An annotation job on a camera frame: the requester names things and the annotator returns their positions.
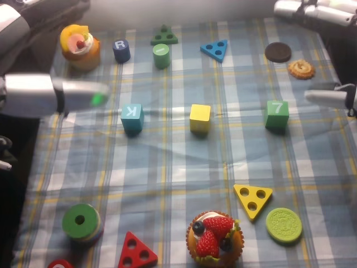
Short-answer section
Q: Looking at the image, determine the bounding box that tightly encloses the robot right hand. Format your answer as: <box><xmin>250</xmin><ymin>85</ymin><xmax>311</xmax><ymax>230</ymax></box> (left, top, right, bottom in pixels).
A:
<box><xmin>274</xmin><ymin>0</ymin><xmax>357</xmax><ymax>118</ymax></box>

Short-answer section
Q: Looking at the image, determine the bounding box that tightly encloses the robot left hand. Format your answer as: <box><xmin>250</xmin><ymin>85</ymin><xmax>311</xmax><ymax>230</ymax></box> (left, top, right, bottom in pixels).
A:
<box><xmin>0</xmin><ymin>0</ymin><xmax>110</xmax><ymax>117</ymax></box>

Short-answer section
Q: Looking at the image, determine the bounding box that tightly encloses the green cube block number 7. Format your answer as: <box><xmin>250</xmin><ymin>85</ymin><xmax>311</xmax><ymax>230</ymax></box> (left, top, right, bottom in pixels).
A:
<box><xmin>264</xmin><ymin>100</ymin><xmax>290</xmax><ymax>135</ymax></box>

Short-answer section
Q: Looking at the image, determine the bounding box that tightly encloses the teal cube block letter K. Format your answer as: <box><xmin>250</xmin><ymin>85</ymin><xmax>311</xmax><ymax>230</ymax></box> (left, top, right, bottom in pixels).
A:
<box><xmin>120</xmin><ymin>103</ymin><xmax>145</xmax><ymax>137</ymax></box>

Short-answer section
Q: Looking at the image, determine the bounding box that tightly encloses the yellow butter cookie toy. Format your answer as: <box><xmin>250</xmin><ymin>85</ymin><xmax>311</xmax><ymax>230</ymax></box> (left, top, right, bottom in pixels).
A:
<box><xmin>288</xmin><ymin>59</ymin><xmax>316</xmax><ymax>80</ymax></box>

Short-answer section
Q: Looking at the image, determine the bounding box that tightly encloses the peach topped toy cupcake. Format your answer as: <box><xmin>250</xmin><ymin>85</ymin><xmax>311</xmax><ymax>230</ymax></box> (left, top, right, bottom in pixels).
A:
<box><xmin>60</xmin><ymin>24</ymin><xmax>101</xmax><ymax>70</ymax></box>

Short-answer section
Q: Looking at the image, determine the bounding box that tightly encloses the chocolate sandwich cookie toy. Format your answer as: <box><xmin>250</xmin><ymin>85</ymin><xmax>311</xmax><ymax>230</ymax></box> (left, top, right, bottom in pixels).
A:
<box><xmin>264</xmin><ymin>42</ymin><xmax>292</xmax><ymax>63</ymax></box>

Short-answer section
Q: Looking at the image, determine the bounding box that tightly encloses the blue cylinder block letter R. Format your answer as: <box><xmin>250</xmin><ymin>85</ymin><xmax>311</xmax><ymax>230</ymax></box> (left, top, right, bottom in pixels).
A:
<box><xmin>112</xmin><ymin>39</ymin><xmax>131</xmax><ymax>64</ymax></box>

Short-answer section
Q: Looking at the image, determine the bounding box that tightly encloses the blue triangle block with holes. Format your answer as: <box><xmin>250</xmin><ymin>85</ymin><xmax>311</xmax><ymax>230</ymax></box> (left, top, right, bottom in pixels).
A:
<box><xmin>200</xmin><ymin>39</ymin><xmax>229</xmax><ymax>63</ymax></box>

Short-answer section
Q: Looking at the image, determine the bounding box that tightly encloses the yellow cube block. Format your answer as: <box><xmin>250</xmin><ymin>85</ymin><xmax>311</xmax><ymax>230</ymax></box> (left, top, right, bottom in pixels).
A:
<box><xmin>189</xmin><ymin>104</ymin><xmax>211</xmax><ymax>136</ymax></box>

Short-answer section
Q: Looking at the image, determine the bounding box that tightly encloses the yellow triangle block with holes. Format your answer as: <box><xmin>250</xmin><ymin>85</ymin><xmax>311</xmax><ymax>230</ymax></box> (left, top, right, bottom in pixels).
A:
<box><xmin>233</xmin><ymin>184</ymin><xmax>273</xmax><ymax>222</ymax></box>

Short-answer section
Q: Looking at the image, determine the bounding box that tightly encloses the green sandwich cookie toy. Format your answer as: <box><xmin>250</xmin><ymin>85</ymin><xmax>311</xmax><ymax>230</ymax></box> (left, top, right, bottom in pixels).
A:
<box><xmin>265</xmin><ymin>208</ymin><xmax>303</xmax><ymax>246</ymax></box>

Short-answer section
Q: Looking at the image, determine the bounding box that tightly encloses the green cylinder block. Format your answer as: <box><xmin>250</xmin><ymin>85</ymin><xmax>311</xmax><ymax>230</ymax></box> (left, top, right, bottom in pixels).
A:
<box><xmin>152</xmin><ymin>44</ymin><xmax>171</xmax><ymax>69</ymax></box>

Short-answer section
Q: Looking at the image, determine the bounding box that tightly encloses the green triangle block with holes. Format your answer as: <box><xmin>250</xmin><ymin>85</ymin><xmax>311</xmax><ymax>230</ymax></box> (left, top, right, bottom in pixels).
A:
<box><xmin>150</xmin><ymin>24</ymin><xmax>179</xmax><ymax>46</ymax></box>

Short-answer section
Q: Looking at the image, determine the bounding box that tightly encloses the blue plaid tablecloth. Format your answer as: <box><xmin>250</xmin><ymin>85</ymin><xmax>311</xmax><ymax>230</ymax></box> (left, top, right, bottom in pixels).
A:
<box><xmin>11</xmin><ymin>18</ymin><xmax>357</xmax><ymax>268</ymax></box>

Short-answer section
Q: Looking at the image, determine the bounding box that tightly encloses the red cylinder block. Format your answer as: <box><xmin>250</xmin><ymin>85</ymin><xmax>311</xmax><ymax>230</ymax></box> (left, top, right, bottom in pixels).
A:
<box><xmin>46</xmin><ymin>259</ymin><xmax>75</xmax><ymax>268</ymax></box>

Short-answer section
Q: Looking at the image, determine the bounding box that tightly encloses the strawberry topped toy cupcake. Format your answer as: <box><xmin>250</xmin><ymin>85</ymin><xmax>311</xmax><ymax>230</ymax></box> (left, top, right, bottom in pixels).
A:
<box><xmin>186</xmin><ymin>211</ymin><xmax>244</xmax><ymax>264</ymax></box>

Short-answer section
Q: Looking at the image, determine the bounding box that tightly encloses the red triangle block with holes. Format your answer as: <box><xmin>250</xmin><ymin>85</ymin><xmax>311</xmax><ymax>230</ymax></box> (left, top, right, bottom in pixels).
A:
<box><xmin>117</xmin><ymin>231</ymin><xmax>159</xmax><ymax>268</ymax></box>

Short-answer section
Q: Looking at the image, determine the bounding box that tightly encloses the multicolour ring stack toy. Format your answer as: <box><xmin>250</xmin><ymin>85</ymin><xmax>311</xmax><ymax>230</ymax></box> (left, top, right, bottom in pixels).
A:
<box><xmin>61</xmin><ymin>203</ymin><xmax>104</xmax><ymax>246</ymax></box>

